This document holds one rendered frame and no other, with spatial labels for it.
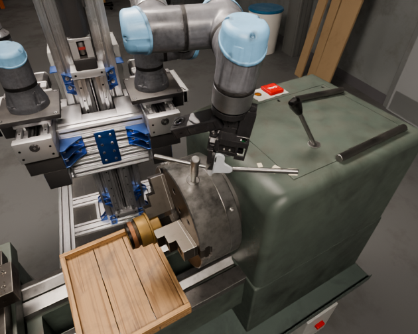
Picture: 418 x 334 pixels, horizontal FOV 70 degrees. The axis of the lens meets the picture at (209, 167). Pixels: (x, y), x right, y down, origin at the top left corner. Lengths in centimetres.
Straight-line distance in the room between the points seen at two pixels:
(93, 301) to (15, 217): 176
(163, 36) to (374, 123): 73
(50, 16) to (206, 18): 94
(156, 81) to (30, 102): 48
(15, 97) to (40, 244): 132
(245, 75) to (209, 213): 38
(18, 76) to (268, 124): 89
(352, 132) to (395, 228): 167
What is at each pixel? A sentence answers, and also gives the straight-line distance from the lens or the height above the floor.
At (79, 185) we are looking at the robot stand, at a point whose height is 21.
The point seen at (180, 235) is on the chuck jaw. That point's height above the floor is 110.
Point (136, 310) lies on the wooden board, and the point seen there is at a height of 88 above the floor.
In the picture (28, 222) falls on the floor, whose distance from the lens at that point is 261.
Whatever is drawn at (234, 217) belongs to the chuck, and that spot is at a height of 116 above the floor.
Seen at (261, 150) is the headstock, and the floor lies 126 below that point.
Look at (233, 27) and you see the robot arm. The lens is 48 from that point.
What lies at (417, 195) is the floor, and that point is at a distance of 295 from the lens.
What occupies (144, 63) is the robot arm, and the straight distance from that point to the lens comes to 130.
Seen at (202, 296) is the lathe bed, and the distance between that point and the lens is 100.
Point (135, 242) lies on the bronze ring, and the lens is 84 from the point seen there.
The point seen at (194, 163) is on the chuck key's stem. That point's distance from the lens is 70.
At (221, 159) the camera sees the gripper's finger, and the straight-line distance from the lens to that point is 65.
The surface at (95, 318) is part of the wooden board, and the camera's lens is 100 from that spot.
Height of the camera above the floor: 177
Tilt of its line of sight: 41 degrees down
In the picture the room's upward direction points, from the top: straight up
